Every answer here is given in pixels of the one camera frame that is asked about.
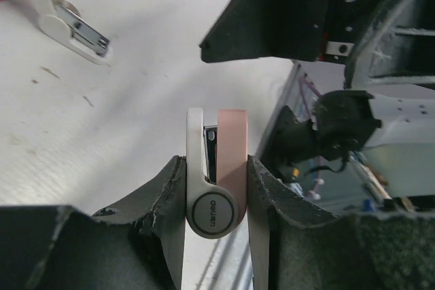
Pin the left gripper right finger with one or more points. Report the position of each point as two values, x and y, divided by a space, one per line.
297 245

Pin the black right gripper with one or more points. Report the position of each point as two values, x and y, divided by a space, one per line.
377 41

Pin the pink stapler top cover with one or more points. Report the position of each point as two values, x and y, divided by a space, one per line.
216 172

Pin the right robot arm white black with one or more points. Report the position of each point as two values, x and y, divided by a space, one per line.
395 132

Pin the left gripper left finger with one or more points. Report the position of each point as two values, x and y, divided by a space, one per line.
134 243

